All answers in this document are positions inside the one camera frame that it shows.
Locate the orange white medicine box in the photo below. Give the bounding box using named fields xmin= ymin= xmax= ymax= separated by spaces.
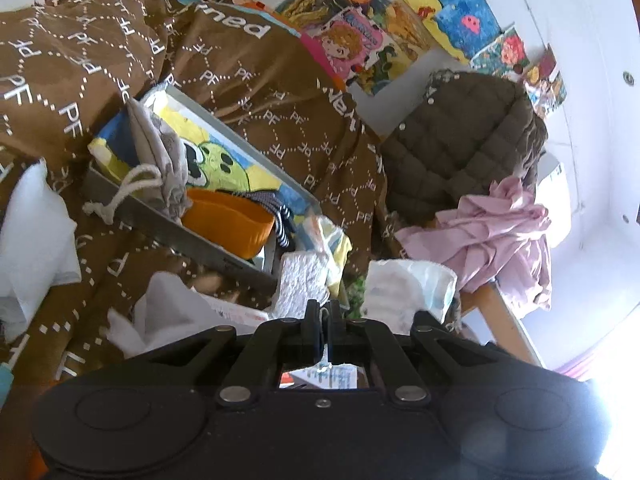
xmin=200 ymin=294 xmax=358 ymax=390

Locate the white tissue paper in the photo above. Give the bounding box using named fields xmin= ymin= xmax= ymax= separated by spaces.
xmin=1 ymin=159 xmax=81 ymax=342

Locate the orange plastic cup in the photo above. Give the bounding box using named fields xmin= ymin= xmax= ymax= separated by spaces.
xmin=181 ymin=188 xmax=274 ymax=259

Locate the navy striped sock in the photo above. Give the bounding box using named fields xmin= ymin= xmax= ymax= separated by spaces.
xmin=245 ymin=190 xmax=296 ymax=249

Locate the pink cloth garment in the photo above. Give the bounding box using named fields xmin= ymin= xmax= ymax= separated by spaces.
xmin=395 ymin=177 xmax=552 ymax=318

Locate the starry night style painting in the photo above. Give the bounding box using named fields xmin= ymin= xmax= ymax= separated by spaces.
xmin=277 ymin=0 xmax=432 ymax=96

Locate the brown PF patterned blanket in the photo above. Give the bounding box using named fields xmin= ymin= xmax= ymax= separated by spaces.
xmin=1 ymin=0 xmax=385 ymax=387

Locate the red flower girl painting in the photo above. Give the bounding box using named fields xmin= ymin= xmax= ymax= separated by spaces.
xmin=470 ymin=25 xmax=567 ymax=119

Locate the pink cartoon girl poster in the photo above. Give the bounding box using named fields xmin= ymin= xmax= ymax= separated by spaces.
xmin=310 ymin=8 xmax=395 ymax=84

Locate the green white pellet bag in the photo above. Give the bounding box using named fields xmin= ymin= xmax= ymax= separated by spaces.
xmin=346 ymin=275 xmax=366 ymax=318

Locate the blue yellow beach painting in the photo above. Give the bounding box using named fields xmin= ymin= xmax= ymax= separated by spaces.
xmin=404 ymin=0 xmax=501 ymax=64

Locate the olive quilted jacket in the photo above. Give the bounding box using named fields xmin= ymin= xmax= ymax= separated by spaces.
xmin=381 ymin=70 xmax=548 ymax=226

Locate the wooden bed rail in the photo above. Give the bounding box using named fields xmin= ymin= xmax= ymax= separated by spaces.
xmin=461 ymin=283 xmax=544 ymax=367

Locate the grey storage tray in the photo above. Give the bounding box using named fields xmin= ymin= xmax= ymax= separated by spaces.
xmin=82 ymin=82 xmax=321 ymax=292

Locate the white lace cloth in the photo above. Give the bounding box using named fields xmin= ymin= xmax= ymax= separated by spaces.
xmin=270 ymin=252 xmax=330 ymax=318

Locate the grey drawstring pouch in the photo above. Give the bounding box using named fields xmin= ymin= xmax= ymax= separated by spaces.
xmin=82 ymin=100 xmax=192 ymax=226

